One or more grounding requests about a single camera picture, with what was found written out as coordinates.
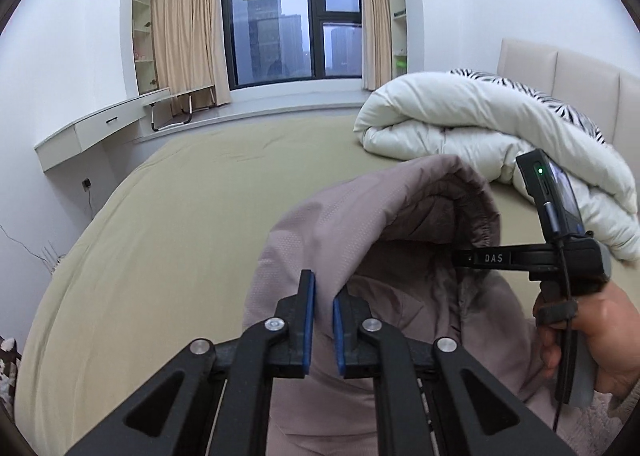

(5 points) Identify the beige curtain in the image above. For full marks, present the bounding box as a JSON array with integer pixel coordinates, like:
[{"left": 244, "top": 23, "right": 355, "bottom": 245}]
[
  {"left": 151, "top": 0, "right": 231, "bottom": 105},
  {"left": 361, "top": 0, "right": 393, "bottom": 91}
]

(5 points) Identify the black framed window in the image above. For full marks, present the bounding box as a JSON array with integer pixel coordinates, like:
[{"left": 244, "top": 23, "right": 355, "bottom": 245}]
[{"left": 221, "top": 0, "right": 362, "bottom": 89}]

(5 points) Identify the white wall desk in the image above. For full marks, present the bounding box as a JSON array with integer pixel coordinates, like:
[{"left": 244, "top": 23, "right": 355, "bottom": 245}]
[{"left": 35, "top": 88, "right": 170, "bottom": 172}]

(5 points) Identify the beige left curtain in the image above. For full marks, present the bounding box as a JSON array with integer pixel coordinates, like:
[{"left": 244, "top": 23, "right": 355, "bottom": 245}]
[{"left": 151, "top": 0, "right": 231, "bottom": 105}]

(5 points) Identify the left wall shelf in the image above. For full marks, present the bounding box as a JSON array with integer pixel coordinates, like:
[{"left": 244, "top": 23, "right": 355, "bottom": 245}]
[{"left": 131, "top": 0, "right": 157, "bottom": 94}]

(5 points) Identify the right wall shelf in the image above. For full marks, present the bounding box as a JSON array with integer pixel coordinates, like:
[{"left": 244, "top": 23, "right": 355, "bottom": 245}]
[{"left": 390, "top": 0, "right": 408, "bottom": 77}]

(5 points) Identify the beige right curtain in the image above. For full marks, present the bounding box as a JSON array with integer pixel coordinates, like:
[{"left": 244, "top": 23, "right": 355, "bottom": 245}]
[{"left": 361, "top": 0, "right": 393, "bottom": 91}]

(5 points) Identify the beige padded headboard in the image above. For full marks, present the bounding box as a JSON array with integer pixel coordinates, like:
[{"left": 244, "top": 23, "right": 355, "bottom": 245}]
[{"left": 497, "top": 38, "right": 640, "bottom": 175}]

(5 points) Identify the zebra print pillow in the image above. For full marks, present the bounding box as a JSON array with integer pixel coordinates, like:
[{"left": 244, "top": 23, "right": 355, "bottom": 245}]
[{"left": 449, "top": 68, "right": 608, "bottom": 144}]

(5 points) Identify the wall shelf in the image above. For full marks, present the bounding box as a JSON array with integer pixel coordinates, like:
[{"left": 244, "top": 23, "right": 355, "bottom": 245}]
[
  {"left": 131, "top": 0, "right": 157, "bottom": 94},
  {"left": 390, "top": 0, "right": 408, "bottom": 77}
]

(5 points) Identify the white folded duvet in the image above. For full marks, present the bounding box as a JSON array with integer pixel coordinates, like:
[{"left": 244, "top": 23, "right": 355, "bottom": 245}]
[{"left": 354, "top": 72, "right": 639, "bottom": 262}]

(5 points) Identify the mauve puffer jacket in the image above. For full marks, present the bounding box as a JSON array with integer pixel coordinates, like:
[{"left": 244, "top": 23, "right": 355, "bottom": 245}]
[{"left": 242, "top": 153, "right": 616, "bottom": 456}]

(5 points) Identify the right hand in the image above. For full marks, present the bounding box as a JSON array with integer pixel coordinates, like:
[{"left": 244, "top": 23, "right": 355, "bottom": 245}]
[{"left": 532, "top": 279, "right": 640, "bottom": 400}]

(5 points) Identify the camera mounted on gripper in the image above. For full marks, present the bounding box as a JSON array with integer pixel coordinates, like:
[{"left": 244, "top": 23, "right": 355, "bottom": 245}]
[{"left": 515, "top": 149, "right": 586, "bottom": 243}]

